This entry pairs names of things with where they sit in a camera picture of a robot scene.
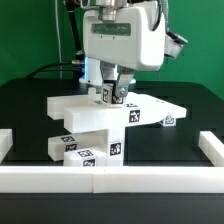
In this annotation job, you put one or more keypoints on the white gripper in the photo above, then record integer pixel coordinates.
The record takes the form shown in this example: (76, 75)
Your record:
(129, 42)

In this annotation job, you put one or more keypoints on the white tagged cube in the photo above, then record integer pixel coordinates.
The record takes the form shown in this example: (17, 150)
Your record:
(108, 96)
(168, 122)

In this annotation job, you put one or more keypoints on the white chair back part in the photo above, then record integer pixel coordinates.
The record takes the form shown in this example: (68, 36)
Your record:
(87, 113)

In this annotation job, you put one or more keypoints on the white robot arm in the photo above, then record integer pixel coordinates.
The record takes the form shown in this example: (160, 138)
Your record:
(107, 11)

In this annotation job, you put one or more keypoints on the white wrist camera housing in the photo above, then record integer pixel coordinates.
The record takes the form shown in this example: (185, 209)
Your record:
(174, 44)

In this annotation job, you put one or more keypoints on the white left fence rail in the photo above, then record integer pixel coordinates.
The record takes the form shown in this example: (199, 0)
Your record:
(6, 142)

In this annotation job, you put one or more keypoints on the white front fence rail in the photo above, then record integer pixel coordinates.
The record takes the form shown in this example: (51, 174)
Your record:
(58, 179)

